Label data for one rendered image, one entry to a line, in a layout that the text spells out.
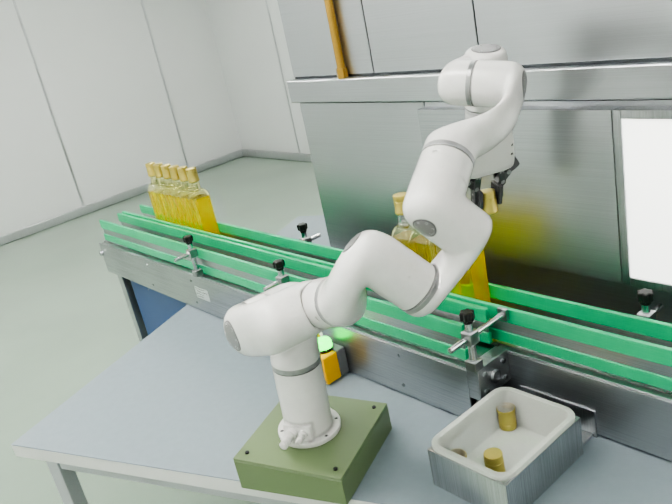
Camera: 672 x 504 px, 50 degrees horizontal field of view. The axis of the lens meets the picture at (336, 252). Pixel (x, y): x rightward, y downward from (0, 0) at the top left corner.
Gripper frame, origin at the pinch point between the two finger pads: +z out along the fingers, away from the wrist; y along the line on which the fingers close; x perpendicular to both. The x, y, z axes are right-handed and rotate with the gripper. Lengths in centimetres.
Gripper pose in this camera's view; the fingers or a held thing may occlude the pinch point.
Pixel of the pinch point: (486, 195)
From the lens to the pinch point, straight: 141.9
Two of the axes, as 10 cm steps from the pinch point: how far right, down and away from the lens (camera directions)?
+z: 1.2, 8.4, 5.3
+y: -9.3, 2.8, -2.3
